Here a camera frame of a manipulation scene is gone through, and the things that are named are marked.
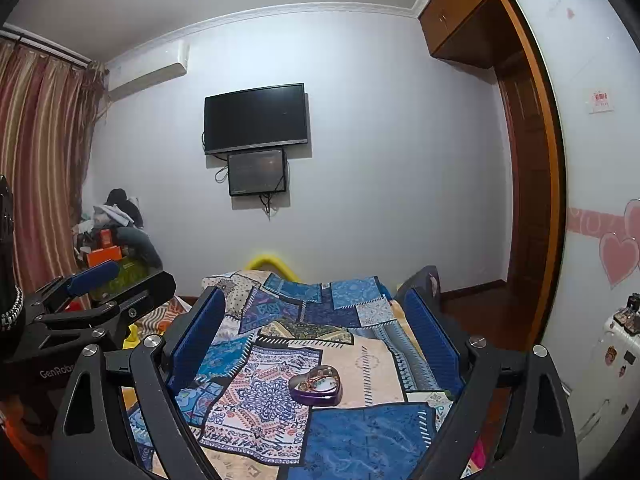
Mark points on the white paper sticker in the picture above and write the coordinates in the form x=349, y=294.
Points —
x=600, y=101

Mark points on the orange box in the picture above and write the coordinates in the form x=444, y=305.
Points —
x=102, y=256

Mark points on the brown wooden door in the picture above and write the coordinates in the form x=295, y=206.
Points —
x=525, y=190

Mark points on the orange striped bed sheet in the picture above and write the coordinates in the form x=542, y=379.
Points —
x=165, y=317

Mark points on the yellow tube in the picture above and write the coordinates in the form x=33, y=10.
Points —
x=267, y=261

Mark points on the silver wristband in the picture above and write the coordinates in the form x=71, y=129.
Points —
x=12, y=307

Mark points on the patchwork printed blanket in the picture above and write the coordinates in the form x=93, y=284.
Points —
x=360, y=420

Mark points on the purple heart-shaped tin box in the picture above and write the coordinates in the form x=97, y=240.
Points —
x=316, y=392

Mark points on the green box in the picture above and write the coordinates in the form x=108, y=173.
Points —
x=131, y=270

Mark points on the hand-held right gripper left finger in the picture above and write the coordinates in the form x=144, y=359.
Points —
x=196, y=340

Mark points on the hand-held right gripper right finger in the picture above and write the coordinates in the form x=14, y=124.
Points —
x=431, y=342

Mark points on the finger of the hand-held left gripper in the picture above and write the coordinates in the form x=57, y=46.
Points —
x=95, y=277
x=145, y=295

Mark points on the black wall television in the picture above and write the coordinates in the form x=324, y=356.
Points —
x=255, y=117

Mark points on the striped curtain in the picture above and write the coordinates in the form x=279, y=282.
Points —
x=40, y=170

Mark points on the dark grey pillow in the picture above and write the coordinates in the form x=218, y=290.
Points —
x=422, y=280

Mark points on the white sliding door with hearts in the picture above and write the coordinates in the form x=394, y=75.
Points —
x=600, y=185

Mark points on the curtain rod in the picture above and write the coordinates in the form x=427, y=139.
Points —
x=50, y=47

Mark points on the pile of clothes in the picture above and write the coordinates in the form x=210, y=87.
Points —
x=122, y=217

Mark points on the wooden overhead cabinet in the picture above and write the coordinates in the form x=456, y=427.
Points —
x=460, y=15

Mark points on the small clutter on suitcase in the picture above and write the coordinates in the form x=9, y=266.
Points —
x=631, y=315

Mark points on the white air conditioner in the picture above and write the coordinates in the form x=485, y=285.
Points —
x=150, y=67

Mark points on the yellow cloth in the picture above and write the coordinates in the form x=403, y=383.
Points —
x=131, y=336

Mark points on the white suitcase with stickers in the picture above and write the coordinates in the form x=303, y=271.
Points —
x=607, y=375

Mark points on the small black wall monitor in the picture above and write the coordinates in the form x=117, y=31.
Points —
x=257, y=172

